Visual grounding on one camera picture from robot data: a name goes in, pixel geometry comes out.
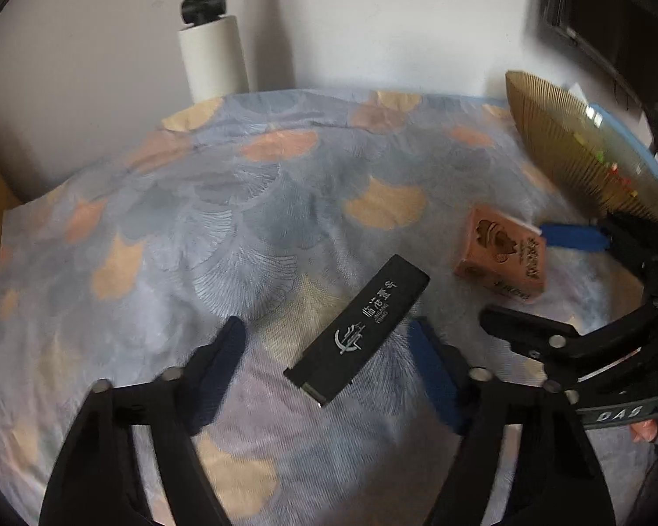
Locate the person's right hand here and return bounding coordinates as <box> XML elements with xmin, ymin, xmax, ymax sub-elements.
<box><xmin>629</xmin><ymin>406</ymin><xmax>658</xmax><ymax>444</ymax></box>

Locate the amber ribbed glass bowl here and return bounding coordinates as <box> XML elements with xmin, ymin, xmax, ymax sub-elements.
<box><xmin>505</xmin><ymin>69</ymin><xmax>658</xmax><ymax>227</ymax></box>

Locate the white lamp pole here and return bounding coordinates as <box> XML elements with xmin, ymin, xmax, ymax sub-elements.
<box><xmin>176</xmin><ymin>0</ymin><xmax>251</xmax><ymax>105</ymax></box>

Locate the long black box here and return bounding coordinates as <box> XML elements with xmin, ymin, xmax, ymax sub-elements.
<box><xmin>283</xmin><ymin>254</ymin><xmax>432</xmax><ymax>409</ymax></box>

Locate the black monitor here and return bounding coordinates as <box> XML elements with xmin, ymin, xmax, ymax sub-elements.
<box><xmin>536</xmin><ymin>0</ymin><xmax>658</xmax><ymax>117</ymax></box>

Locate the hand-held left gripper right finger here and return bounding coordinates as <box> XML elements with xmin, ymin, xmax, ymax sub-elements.
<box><xmin>407</xmin><ymin>316</ymin><xmax>618</xmax><ymax>526</ymax></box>

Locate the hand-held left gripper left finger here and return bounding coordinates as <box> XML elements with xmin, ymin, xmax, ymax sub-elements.
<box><xmin>38</xmin><ymin>315</ymin><xmax>247</xmax><ymax>526</ymax></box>

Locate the fan-patterned tablecloth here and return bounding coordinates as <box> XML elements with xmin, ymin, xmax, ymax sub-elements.
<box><xmin>0</xmin><ymin>89</ymin><xmax>658</xmax><ymax>526</ymax></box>

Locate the pink printed box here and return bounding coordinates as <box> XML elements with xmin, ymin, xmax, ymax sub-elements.
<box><xmin>453</xmin><ymin>205</ymin><xmax>547</xmax><ymax>306</ymax></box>

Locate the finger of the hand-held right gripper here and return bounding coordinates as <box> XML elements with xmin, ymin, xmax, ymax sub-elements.
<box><xmin>479</xmin><ymin>299</ymin><xmax>658</xmax><ymax>391</ymax></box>
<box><xmin>540</xmin><ymin>211</ymin><xmax>658</xmax><ymax>308</ymax></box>

